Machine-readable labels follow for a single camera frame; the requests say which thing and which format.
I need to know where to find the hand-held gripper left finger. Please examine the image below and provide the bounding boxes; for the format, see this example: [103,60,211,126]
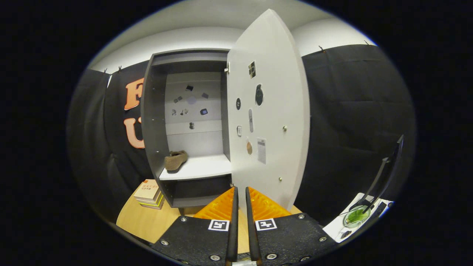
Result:
[151,187,239,266]

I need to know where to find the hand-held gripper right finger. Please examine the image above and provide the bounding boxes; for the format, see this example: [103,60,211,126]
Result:
[245,187,337,266]

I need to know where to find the brown fuzzy shoe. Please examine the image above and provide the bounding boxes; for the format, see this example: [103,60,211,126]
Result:
[164,150,189,172]

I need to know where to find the grey shoe cabinet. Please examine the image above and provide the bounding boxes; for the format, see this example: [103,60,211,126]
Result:
[140,48,233,208]

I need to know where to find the green bowl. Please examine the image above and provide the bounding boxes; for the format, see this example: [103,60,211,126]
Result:
[343,207,371,228]

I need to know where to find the stack of books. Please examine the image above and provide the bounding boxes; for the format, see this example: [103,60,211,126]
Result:
[133,179,165,210]

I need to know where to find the black stand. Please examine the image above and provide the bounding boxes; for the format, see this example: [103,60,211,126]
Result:
[349,135,404,213]

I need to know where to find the black backdrop cloth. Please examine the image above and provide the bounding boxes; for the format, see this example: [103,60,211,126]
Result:
[67,44,417,226]

